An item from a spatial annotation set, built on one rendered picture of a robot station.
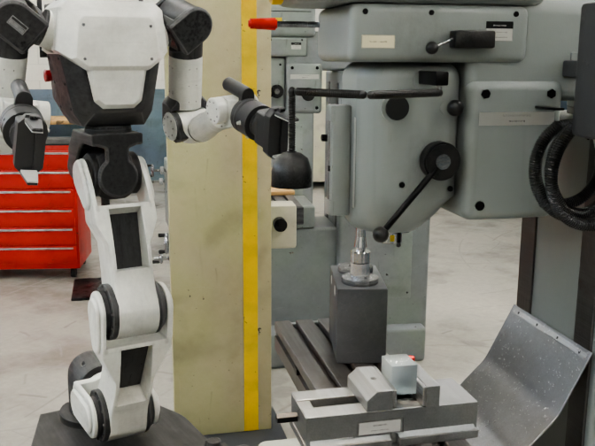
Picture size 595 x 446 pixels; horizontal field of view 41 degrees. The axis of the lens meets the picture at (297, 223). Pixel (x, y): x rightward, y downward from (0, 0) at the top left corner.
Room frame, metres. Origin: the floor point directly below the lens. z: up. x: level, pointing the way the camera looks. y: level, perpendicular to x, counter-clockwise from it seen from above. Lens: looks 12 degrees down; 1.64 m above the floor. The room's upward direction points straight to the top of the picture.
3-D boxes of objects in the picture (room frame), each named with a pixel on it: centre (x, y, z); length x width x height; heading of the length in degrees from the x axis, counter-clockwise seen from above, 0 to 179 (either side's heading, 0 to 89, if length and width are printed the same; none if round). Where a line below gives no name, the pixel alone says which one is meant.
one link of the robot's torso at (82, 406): (2.08, 0.51, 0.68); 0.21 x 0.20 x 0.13; 31
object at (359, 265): (1.86, -0.15, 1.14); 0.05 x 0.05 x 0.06
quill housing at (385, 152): (1.54, -0.19, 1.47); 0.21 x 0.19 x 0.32; 13
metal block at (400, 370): (1.47, -0.20, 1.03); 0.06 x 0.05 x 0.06; 14
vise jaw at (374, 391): (1.45, -0.15, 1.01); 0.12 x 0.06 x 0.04; 14
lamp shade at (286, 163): (1.39, 0.01, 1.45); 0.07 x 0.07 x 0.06
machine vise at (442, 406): (1.46, -0.17, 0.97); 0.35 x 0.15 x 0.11; 104
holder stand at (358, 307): (1.91, -0.15, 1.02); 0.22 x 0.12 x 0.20; 2
